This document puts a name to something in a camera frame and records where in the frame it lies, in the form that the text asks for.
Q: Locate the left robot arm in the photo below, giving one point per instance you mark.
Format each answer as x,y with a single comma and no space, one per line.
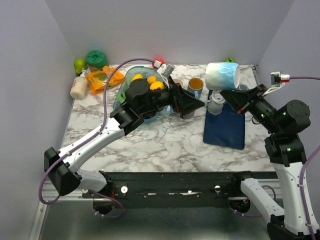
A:
62,167

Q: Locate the grey white mug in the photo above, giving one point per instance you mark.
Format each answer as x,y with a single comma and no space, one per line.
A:
215,102

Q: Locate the red apple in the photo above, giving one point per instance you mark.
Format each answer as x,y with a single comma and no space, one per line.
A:
158,62

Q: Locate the yellow mango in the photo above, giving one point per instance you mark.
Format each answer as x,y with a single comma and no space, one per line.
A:
136,77

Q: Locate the cream lotion bottle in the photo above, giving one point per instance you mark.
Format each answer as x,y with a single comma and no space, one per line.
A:
79,86

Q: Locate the blue butterfly mug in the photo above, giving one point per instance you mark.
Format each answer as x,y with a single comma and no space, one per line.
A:
195,86

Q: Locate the pink mug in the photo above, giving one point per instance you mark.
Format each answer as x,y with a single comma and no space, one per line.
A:
178,82

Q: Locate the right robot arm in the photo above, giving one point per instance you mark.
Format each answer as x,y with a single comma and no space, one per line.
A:
295,220

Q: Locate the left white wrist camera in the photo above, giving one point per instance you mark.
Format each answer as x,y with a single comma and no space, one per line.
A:
165,71

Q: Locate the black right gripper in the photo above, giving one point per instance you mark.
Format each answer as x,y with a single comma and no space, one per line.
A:
241,100

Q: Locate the yellow lemon right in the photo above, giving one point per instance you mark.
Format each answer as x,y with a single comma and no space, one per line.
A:
156,86

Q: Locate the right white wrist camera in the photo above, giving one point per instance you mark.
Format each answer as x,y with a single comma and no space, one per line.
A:
277,82

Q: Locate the red dragon fruit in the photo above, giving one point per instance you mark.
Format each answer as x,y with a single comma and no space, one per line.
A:
121,96

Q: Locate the purple mug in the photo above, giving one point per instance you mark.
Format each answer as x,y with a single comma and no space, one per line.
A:
190,115

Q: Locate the orange snack bag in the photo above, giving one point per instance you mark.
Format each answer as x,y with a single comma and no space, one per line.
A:
99,78

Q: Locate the green pear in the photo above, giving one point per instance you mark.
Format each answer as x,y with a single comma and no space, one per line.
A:
79,65

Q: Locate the small orange fruit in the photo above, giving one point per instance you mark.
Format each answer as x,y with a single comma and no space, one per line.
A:
151,79

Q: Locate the dark purple grapes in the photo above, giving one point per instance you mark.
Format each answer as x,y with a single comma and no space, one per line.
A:
149,115

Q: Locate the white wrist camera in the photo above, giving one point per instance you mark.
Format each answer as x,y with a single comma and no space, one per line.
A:
165,71
277,82

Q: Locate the dark teal mug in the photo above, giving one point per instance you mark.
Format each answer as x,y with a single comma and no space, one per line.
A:
242,87

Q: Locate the light blue faceted mug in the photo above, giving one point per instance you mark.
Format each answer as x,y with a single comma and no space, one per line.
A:
167,110

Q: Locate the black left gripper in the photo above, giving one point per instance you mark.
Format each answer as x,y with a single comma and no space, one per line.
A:
182,100

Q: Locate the dark blue tray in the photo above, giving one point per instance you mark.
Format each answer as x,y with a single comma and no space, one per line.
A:
226,129

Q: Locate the black table frame rail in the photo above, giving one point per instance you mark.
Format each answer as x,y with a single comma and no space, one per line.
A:
136,190

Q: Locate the light blue white mug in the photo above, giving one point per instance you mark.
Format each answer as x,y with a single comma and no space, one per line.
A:
220,76

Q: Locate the green black ball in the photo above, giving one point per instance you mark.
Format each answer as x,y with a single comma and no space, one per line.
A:
230,60

